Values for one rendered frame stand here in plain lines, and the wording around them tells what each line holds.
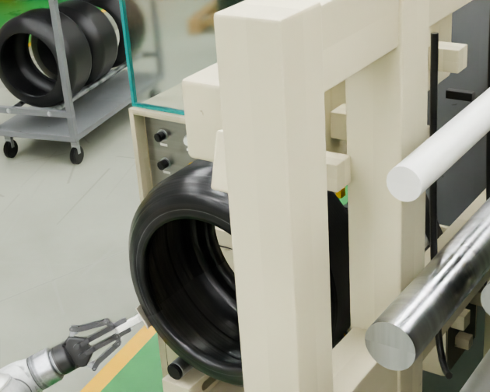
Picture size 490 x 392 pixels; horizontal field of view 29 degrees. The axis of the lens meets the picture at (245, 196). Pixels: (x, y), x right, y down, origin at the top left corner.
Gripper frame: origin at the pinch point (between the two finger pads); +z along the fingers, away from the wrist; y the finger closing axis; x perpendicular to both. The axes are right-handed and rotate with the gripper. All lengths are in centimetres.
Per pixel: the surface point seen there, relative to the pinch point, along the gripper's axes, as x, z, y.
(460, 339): 13, 70, 39
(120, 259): -245, -30, 10
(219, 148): 81, 40, -31
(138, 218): 11.3, 16.1, -22.8
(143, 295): 4.9, 7.3, -5.2
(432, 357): 13, 62, 40
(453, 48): 47, 90, -25
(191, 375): -3.1, 7.0, 20.0
